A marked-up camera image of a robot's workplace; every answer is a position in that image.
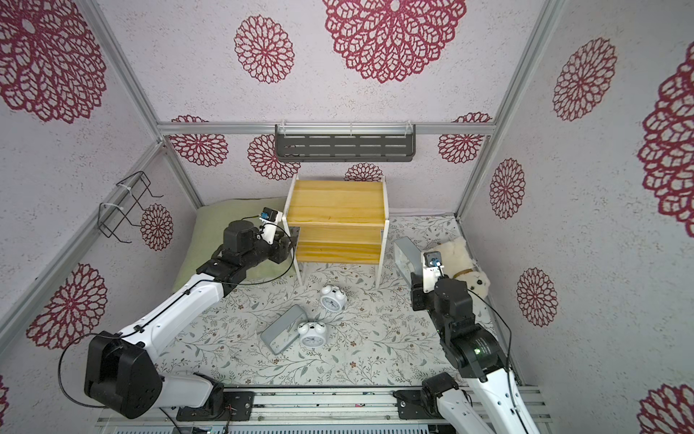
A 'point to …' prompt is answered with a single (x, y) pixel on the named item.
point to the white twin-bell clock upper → (332, 298)
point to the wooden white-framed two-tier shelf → (342, 221)
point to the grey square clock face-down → (284, 331)
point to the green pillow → (274, 270)
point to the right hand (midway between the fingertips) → (421, 272)
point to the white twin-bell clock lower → (313, 334)
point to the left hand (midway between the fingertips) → (287, 237)
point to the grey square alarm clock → (407, 259)
